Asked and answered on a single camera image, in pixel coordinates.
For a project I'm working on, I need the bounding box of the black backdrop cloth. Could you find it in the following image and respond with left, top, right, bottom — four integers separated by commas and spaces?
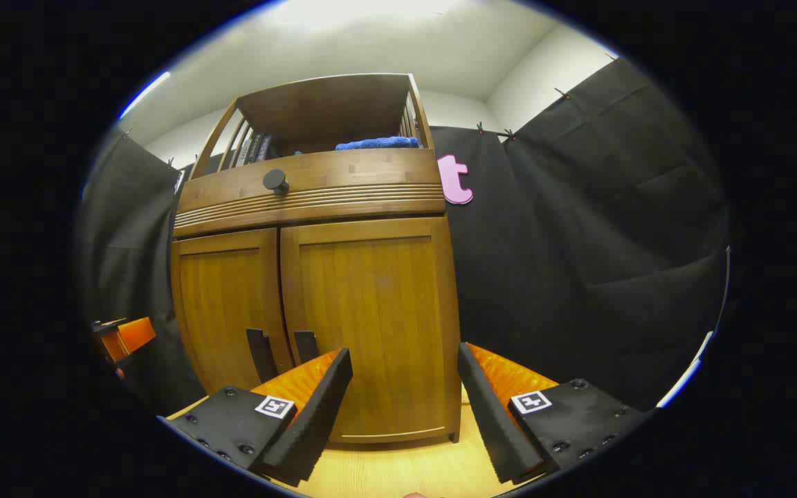
77, 59, 731, 416

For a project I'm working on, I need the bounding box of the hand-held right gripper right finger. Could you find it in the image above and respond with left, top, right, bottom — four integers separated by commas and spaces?
457, 342, 648, 485

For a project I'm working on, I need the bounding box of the wooden shoe cabinet door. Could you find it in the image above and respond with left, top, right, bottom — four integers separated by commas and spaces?
177, 228, 295, 396
280, 216, 457, 438

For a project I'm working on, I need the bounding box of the black bar door handle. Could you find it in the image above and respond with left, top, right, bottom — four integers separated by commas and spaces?
293, 331, 320, 366
246, 328, 279, 385

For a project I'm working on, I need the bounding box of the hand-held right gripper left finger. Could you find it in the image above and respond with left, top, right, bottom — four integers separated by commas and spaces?
158, 347, 354, 487

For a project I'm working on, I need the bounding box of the blue folded towel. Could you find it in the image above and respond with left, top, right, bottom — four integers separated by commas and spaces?
335, 136, 421, 151

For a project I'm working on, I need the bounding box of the wooden double-door shoe cabinet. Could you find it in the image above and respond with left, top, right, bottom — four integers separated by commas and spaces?
170, 73, 463, 443

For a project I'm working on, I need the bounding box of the row of dark books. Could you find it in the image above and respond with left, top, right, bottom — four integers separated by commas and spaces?
236, 133, 277, 167

